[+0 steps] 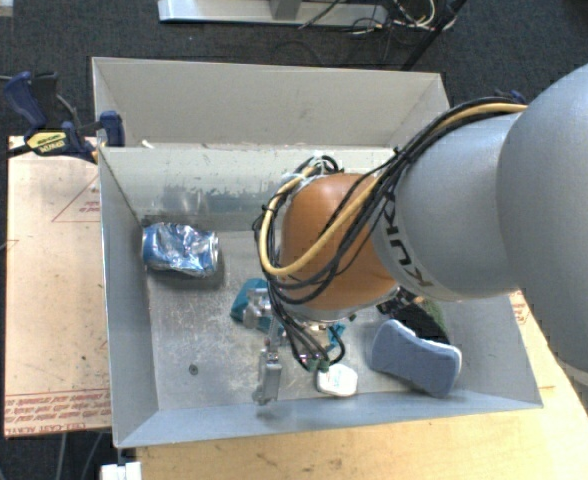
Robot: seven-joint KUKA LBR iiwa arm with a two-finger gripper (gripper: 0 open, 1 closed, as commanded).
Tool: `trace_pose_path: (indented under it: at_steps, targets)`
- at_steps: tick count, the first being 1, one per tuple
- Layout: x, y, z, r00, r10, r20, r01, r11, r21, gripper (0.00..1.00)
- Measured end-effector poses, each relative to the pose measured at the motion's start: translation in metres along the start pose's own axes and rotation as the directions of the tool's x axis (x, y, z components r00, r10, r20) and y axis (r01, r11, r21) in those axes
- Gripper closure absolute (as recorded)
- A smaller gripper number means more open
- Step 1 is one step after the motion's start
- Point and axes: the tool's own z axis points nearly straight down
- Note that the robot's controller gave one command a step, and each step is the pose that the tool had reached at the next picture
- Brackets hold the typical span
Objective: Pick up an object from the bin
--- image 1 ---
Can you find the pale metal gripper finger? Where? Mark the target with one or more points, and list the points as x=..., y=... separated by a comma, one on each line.
x=263, y=380
x=274, y=378

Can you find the teal plastic object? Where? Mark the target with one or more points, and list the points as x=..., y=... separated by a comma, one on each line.
x=240, y=302

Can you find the grey metal bin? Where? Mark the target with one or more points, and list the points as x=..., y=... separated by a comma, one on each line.
x=199, y=328

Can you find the crushed blue and silver can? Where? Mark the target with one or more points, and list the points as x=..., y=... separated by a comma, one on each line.
x=180, y=249

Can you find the blue-grey sponge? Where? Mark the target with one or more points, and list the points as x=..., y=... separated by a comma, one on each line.
x=414, y=358

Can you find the black flat object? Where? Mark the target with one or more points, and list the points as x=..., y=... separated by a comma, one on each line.
x=414, y=320

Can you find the dark green cloth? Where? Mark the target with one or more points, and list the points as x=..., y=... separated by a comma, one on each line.
x=436, y=313

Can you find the brown cardboard board, red print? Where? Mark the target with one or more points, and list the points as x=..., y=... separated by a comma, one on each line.
x=54, y=293

